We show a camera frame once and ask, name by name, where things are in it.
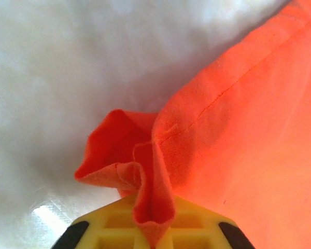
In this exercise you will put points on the orange shorts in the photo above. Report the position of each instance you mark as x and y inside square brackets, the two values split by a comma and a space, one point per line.
[248, 129]

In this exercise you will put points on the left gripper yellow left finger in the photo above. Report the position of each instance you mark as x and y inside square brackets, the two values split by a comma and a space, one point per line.
[106, 225]

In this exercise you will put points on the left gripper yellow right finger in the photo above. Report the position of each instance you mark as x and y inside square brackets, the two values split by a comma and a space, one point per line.
[202, 228]

